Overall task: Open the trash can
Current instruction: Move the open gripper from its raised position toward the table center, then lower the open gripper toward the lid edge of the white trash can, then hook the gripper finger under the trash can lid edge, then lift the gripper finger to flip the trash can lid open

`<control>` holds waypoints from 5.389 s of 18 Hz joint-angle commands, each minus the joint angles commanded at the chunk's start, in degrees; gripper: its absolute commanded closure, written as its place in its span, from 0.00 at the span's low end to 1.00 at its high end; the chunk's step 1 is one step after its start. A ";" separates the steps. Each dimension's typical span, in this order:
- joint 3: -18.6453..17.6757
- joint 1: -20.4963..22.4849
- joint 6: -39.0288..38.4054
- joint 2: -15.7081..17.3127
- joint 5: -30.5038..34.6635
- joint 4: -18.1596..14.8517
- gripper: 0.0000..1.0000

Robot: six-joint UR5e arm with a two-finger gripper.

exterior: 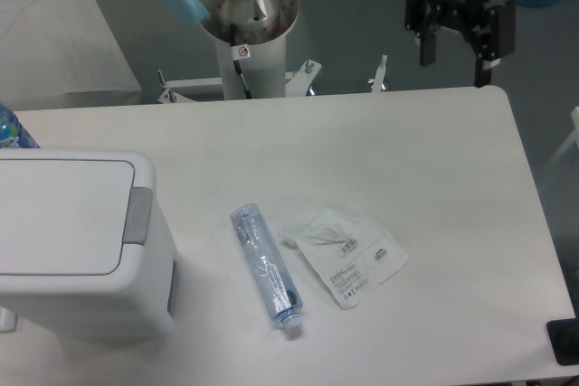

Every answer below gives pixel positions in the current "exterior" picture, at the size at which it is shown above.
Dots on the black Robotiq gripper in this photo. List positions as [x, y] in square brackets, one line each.
[489, 29]

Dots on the white push-lid trash can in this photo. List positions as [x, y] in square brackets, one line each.
[85, 247]

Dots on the clear plastic packaging bag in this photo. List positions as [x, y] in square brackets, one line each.
[352, 252]

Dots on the black device at edge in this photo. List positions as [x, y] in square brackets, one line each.
[563, 336]

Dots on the crushed clear plastic bottle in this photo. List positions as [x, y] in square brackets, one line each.
[279, 295]

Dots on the white printed t-shirt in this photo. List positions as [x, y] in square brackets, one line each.
[62, 54]

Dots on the blue labelled water bottle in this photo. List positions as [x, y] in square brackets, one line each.
[13, 133]

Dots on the white frame at right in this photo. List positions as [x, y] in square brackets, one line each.
[570, 141]

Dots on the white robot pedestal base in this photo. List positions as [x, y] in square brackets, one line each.
[246, 72]

